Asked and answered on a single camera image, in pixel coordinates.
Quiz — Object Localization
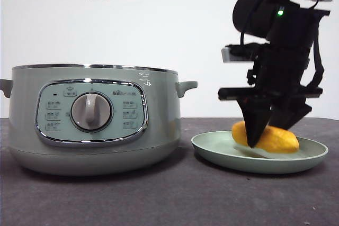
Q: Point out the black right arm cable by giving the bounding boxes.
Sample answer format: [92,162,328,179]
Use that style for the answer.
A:
[304,14,326,91]

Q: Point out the pale green electric steamer pot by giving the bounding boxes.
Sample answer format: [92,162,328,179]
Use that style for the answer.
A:
[0,64,199,176]

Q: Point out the pale green round plate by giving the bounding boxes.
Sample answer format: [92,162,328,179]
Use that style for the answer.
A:
[190,130,329,175]

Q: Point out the yellow corn cob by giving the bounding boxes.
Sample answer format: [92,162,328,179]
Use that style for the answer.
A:
[231,120,300,155]

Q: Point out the grey steamer dial knob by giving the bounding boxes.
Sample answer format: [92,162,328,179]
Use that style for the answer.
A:
[70,93,113,132]

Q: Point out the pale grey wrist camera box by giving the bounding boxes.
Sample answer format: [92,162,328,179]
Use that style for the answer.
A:
[221,42,262,64]

